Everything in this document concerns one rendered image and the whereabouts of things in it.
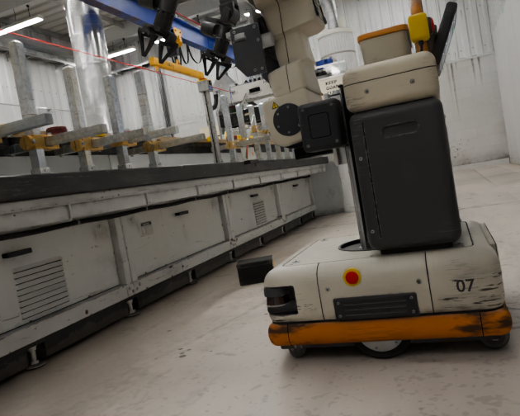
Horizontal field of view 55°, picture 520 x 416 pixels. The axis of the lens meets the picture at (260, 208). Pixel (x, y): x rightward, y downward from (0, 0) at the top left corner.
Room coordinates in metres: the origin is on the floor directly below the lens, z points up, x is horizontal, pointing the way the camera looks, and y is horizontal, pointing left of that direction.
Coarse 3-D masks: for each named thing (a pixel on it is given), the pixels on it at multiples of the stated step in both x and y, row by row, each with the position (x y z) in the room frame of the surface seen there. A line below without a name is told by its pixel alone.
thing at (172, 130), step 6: (174, 126) 2.17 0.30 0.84; (150, 132) 2.21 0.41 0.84; (156, 132) 2.20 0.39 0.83; (162, 132) 2.19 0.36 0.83; (168, 132) 2.18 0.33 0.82; (174, 132) 2.17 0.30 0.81; (138, 138) 2.23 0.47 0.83; (144, 138) 2.22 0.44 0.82; (150, 138) 2.21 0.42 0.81; (108, 144) 2.29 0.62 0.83
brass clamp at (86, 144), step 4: (76, 140) 1.96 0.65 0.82; (80, 140) 1.96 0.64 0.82; (84, 140) 1.98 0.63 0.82; (88, 140) 2.00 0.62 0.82; (72, 144) 1.97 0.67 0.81; (76, 144) 1.96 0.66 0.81; (80, 144) 1.95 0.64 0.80; (84, 144) 1.97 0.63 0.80; (88, 144) 2.00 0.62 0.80; (72, 148) 1.97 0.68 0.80; (76, 148) 1.96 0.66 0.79; (80, 148) 1.96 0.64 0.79; (84, 148) 1.97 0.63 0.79; (88, 148) 1.99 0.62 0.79; (92, 148) 2.02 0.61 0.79; (96, 148) 2.03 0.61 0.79; (100, 148) 2.06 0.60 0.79
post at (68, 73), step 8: (64, 72) 1.99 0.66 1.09; (72, 72) 1.99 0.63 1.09; (64, 80) 1.99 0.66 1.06; (72, 80) 1.98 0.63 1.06; (72, 88) 1.98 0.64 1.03; (72, 96) 1.98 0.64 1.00; (72, 104) 1.99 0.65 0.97; (80, 104) 2.00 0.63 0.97; (72, 112) 1.99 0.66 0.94; (80, 112) 2.00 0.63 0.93; (72, 120) 1.99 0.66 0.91; (80, 120) 1.99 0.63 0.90; (80, 128) 1.98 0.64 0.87; (80, 152) 1.99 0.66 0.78; (88, 152) 2.00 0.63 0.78; (80, 160) 1.99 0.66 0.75; (88, 160) 1.99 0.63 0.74
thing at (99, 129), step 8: (88, 128) 1.72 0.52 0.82; (96, 128) 1.71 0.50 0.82; (104, 128) 1.71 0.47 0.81; (48, 136) 1.78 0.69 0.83; (56, 136) 1.77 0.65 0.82; (64, 136) 1.75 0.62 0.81; (72, 136) 1.74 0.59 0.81; (80, 136) 1.73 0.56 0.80; (88, 136) 1.74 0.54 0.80; (16, 144) 1.83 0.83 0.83; (48, 144) 1.78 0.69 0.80; (8, 152) 1.84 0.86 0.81; (16, 152) 1.83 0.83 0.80; (24, 152) 1.85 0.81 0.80
